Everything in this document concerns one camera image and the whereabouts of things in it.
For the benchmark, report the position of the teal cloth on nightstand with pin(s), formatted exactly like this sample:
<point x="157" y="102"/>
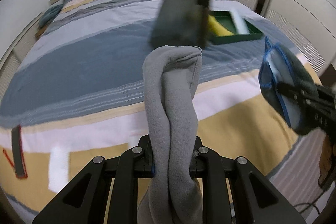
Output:
<point x="49" y="15"/>

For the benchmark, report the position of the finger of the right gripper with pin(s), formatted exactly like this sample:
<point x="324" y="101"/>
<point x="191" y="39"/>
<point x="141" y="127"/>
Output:
<point x="298" y="104"/>

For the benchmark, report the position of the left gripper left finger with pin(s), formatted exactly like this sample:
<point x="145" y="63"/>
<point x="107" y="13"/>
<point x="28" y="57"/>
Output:
<point x="104" y="191"/>

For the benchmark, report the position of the grey fleece cloth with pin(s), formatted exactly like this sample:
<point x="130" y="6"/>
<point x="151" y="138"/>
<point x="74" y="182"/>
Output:
<point x="171" y="77"/>

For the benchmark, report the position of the green tray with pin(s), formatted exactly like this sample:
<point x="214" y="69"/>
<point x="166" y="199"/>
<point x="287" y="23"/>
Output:
<point x="229" y="27"/>

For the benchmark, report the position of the person right hand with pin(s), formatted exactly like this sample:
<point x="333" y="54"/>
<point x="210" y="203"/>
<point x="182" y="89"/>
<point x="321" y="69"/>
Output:
<point x="325" y="161"/>

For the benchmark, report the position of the dark camera stand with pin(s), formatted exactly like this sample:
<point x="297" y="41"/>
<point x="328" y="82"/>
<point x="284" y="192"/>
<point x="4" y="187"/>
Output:
<point x="181" y="23"/>

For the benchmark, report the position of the yellow towel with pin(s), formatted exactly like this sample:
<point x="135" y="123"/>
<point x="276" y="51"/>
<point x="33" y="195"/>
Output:
<point x="217" y="29"/>

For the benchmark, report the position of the dark grey blue-edged towel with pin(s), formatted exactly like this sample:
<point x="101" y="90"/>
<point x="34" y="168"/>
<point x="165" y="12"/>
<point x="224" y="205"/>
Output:
<point x="280" y="65"/>

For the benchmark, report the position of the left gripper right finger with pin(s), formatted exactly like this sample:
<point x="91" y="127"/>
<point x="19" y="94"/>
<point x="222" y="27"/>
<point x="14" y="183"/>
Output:
<point x="235" y="191"/>

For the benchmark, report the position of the striped bed cover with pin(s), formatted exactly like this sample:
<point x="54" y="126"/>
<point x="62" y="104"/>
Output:
<point x="79" y="93"/>

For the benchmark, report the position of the white folded cloth in tray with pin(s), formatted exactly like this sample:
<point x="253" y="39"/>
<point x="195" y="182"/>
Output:
<point x="239" y="23"/>

